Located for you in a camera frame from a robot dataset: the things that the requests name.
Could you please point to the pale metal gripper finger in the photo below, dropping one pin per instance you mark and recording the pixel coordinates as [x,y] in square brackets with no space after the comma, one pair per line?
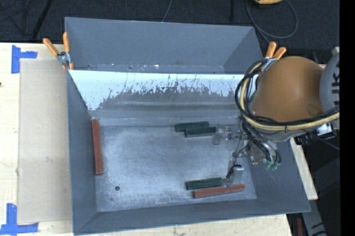
[217,137]
[235,177]

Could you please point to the pale flat board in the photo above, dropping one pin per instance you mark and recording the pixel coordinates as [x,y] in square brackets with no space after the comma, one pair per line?
[41,132]

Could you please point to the dark green flat block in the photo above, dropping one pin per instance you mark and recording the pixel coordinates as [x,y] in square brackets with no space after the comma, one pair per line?
[203,183]
[201,132]
[191,126]

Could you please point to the black cylinder on white bracket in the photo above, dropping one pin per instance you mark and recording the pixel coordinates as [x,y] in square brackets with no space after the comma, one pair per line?
[308,137]

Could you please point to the red-brown flat block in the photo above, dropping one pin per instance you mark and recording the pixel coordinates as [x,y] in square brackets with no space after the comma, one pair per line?
[97,146]
[219,191]

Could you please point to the grey metal bin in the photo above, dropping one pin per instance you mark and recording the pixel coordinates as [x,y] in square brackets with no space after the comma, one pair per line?
[155,157]

